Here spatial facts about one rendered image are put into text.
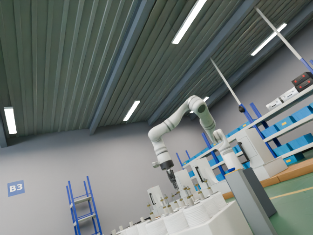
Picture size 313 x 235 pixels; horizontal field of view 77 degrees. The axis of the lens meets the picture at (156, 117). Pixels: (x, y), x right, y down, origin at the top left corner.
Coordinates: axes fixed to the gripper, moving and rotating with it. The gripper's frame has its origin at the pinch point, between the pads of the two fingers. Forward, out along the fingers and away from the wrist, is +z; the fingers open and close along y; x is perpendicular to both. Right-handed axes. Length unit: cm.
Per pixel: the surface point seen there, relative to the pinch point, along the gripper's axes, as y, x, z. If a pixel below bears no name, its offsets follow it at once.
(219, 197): 0.1, -18.5, 13.0
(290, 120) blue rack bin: 376, -299, -54
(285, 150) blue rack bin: 419, -268, 4
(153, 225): -8.9, 16.3, 12.1
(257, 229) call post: -10.6, -26.1, 29.1
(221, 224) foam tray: -17.2, -12.5, 21.0
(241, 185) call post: -11.9, -28.4, 10.9
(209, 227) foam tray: -26.5, -7.0, 18.8
